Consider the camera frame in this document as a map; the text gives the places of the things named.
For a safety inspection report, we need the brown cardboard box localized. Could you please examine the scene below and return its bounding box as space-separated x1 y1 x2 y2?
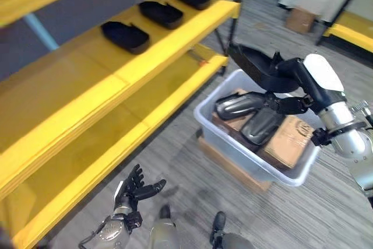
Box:
212 87 317 170

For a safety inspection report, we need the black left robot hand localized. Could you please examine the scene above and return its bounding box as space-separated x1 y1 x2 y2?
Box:
112 163 167 213

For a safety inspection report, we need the silver robot left leg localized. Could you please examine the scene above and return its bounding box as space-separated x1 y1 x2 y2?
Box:
149 204 178 249

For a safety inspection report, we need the white plastic box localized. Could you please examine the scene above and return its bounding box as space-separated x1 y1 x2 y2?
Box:
193 69 324 187

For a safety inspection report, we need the yellow shelf rack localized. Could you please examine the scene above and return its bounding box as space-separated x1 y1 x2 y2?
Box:
316 0 373 54
0 0 241 249

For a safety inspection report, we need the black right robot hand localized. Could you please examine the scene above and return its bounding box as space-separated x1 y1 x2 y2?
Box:
264 53 346 115

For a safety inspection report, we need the small cardboard box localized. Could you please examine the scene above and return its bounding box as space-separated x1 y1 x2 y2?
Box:
284 6 318 34

